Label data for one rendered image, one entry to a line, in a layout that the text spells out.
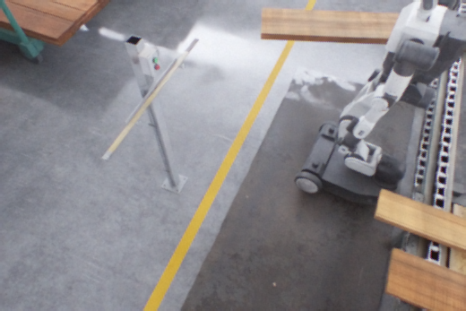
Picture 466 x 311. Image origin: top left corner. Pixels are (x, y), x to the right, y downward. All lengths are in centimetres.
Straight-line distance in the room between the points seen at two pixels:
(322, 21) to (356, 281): 168
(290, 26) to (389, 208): 130
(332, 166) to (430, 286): 122
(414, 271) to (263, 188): 131
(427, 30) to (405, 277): 104
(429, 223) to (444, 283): 25
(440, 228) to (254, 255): 116
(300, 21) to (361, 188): 120
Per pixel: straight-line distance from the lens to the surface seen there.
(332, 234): 259
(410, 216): 178
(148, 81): 186
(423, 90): 209
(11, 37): 369
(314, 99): 326
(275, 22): 246
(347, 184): 260
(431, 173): 203
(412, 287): 166
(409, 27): 180
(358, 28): 252
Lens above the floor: 234
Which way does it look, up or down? 55 degrees down
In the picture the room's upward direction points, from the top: 1 degrees clockwise
